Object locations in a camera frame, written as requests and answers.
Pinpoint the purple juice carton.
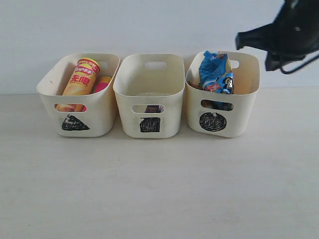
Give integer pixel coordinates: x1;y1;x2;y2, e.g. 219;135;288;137
145;105;160;114

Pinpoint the cream bin triangle mark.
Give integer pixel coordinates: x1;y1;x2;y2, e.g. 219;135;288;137
36;53;120;137

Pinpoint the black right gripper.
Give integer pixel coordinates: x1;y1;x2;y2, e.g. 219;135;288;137
235;0;319;71

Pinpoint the blue instant noodle packet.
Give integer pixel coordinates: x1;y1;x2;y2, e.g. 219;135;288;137
199;51;234;95

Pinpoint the pink Lay's chips can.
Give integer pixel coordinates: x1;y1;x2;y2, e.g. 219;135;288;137
83;76;113;112

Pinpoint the cream bin circle mark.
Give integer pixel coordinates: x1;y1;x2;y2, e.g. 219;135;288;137
185;51;260;138

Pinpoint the orange instant noodle packet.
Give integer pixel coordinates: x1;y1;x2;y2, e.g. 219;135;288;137
188;78;250;95

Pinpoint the cream bin square mark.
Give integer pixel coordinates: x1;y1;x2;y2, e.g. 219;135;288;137
113;54;185;138

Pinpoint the yellow Lay's chips can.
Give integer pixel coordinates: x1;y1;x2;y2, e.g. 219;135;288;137
55;58;101;113

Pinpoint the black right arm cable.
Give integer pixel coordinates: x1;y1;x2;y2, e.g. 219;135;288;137
280;51;319;75

